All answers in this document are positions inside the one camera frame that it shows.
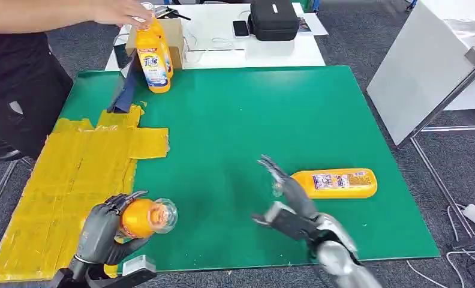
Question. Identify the white folding table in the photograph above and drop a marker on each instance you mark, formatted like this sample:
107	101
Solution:
416	71

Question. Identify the person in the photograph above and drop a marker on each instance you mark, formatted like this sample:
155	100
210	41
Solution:
15	79

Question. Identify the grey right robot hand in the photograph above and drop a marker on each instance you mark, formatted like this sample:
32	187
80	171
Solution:
297	198

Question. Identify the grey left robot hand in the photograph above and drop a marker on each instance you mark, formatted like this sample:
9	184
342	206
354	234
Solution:
98	234

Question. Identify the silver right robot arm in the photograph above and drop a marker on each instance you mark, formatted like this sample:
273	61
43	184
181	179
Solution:
341	258

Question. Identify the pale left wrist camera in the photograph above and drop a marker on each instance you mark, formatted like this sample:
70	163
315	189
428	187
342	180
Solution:
139	264

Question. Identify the dark blue folder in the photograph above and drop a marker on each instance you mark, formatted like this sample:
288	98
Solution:
124	95

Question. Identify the small black gadget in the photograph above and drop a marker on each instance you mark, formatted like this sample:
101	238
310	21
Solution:
178	14

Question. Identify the yellow sheet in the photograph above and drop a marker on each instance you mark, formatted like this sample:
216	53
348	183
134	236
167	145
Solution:
74	179

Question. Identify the printed paper sheet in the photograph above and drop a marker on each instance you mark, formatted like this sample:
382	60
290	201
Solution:
315	24

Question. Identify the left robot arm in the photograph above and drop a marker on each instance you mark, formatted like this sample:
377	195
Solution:
74	276

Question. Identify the black carry case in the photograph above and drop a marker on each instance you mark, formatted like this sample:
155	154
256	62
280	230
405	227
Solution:
273	22

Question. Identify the green table mat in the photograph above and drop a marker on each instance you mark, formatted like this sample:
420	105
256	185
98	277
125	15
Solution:
241	119

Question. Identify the brown cardboard box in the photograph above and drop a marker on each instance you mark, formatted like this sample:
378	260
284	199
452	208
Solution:
176	39

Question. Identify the person's hand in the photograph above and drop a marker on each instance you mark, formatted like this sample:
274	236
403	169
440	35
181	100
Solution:
120	12

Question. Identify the black smartphone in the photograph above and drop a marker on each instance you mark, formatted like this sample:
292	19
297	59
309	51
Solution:
240	28

